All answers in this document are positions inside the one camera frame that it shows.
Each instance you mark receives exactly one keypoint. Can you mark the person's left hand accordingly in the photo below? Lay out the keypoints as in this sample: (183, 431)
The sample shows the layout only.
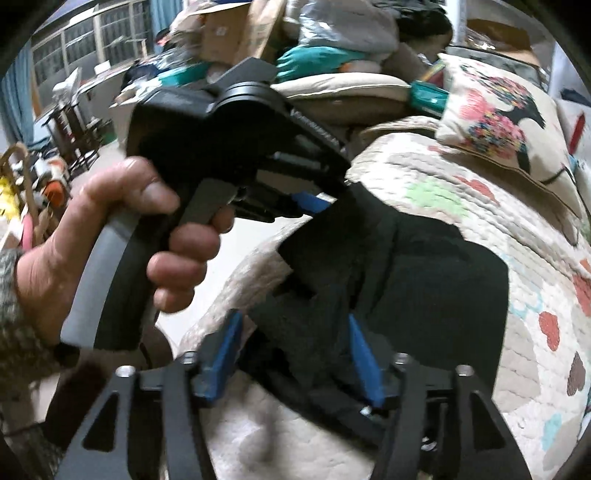
(69, 258)

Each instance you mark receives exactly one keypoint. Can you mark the person's left forearm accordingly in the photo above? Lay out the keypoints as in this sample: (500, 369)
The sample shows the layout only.
(18, 341)

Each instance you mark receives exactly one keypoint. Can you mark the window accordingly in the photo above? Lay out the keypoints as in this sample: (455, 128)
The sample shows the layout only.
(111, 27)

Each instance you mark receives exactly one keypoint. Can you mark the floral print pillow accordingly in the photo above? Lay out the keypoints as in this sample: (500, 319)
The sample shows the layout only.
(498, 120)

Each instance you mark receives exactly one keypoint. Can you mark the black pants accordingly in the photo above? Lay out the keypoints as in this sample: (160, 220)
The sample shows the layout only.
(415, 286)

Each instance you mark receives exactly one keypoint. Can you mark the beige cushion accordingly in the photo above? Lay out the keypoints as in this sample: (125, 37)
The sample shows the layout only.
(341, 94)

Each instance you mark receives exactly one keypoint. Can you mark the blue curtain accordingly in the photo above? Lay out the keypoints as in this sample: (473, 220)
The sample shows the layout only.
(16, 97)

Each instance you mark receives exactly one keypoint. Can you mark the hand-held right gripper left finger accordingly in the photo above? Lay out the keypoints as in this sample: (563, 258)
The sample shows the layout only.
(225, 351)

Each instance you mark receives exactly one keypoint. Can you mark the grey plastic bag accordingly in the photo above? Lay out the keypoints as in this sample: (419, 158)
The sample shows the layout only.
(346, 23)

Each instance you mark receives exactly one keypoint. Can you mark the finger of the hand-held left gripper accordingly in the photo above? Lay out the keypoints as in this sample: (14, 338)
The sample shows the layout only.
(307, 202)

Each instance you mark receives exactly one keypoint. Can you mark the white cushion with red mark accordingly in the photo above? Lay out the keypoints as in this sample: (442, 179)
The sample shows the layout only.
(575, 129)

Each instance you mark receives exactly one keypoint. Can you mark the dark wooden chair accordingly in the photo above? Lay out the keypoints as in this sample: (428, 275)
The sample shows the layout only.
(74, 134)

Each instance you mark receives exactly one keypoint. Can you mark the black cloth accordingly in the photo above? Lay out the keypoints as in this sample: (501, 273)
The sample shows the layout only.
(425, 27)

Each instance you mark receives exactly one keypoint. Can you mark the cardboard box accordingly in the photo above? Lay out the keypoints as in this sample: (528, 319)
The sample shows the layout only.
(226, 34)

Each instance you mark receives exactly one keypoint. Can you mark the heart print quilt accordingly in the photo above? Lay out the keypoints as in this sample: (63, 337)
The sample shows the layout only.
(415, 161)

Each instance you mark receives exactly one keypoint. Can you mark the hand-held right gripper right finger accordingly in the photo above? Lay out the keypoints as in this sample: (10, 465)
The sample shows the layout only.
(365, 364)

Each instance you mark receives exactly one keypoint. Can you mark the teal box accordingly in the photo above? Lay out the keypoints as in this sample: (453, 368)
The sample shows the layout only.
(429, 94)

